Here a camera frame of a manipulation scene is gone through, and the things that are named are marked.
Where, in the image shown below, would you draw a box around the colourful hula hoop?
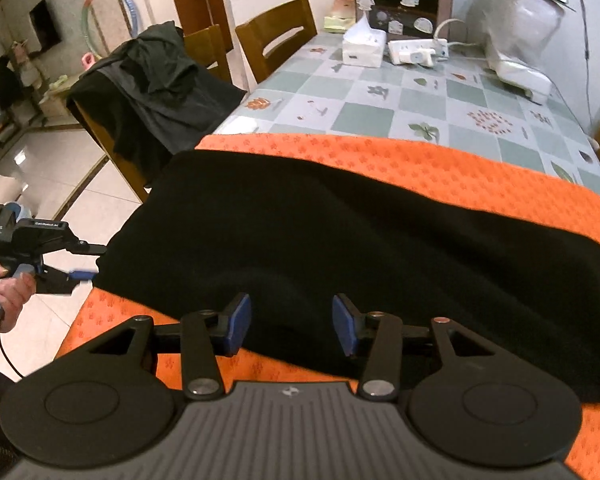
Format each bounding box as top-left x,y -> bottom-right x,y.
81,0 -> 147,58

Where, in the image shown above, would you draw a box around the coat rack with clothes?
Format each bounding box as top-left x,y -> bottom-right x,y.
0,40 -> 43,111

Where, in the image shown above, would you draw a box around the person's left hand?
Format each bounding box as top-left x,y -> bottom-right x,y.
0,267 -> 38,333

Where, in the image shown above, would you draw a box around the white tissue box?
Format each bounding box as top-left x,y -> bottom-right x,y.
341,15 -> 387,68

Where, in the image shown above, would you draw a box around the black pants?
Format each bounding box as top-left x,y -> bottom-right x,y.
95,150 -> 600,403

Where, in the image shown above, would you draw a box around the black garment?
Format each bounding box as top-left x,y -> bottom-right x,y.
66,72 -> 178,183

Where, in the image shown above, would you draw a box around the dark green garment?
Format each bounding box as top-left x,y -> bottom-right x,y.
125,21 -> 198,98

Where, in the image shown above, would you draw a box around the white plastic-wrapped appliance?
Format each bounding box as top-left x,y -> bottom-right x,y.
467,0 -> 568,106

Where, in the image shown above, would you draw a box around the checkered tablecloth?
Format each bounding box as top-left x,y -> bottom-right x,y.
212,30 -> 600,206

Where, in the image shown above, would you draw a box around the low wooden bench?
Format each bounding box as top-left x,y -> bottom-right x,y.
40,72 -> 88,116

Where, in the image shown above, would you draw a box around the wall-mounted television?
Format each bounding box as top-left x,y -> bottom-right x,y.
29,0 -> 62,53

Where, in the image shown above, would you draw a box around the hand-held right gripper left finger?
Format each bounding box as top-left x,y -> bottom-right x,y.
87,292 -> 253,401

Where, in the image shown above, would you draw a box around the white power strip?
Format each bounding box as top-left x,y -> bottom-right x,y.
387,37 -> 451,67

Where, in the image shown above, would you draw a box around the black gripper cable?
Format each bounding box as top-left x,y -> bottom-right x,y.
0,332 -> 27,382

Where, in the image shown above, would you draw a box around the orange patterned mat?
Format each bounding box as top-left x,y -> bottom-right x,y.
55,132 -> 600,480

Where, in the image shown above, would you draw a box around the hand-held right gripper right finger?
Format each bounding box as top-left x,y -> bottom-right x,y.
331,294 -> 486,401

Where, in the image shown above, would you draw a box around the white power cable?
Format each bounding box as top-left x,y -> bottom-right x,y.
432,19 -> 487,47

